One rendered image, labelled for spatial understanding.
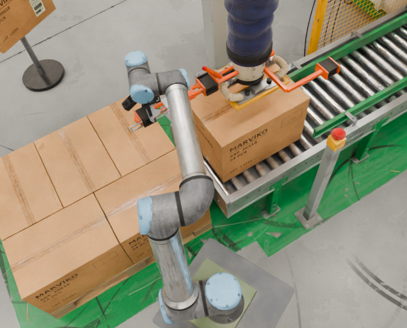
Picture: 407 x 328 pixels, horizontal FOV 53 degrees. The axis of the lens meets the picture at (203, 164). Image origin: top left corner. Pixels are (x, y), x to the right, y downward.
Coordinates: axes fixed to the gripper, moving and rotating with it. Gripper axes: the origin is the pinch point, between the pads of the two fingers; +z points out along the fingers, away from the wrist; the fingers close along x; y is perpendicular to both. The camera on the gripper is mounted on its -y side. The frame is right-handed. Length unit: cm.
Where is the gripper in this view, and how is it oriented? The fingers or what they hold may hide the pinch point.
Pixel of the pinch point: (147, 114)
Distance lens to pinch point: 197.7
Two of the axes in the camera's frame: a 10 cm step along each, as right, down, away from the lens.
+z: 0.7, 5.1, 8.5
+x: -5.1, -7.2, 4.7
